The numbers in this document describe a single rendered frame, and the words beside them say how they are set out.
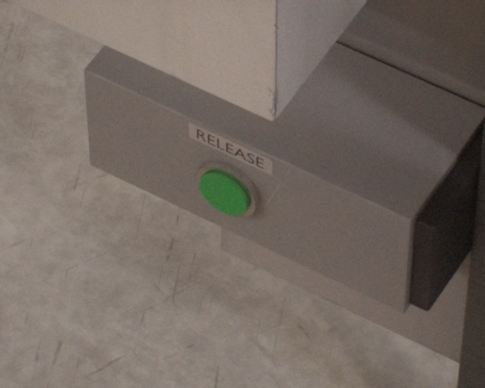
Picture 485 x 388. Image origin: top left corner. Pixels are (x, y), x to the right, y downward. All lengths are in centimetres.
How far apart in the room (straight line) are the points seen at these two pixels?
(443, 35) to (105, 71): 18
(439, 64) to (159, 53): 23
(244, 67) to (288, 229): 24
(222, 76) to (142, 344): 157
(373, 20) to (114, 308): 141
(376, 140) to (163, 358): 138
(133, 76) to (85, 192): 147
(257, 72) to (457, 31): 22
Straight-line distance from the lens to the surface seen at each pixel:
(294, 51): 128
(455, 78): 149
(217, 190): 150
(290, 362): 284
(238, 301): 288
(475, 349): 158
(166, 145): 151
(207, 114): 149
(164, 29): 129
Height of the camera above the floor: 232
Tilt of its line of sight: 52 degrees down
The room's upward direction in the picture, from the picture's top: straight up
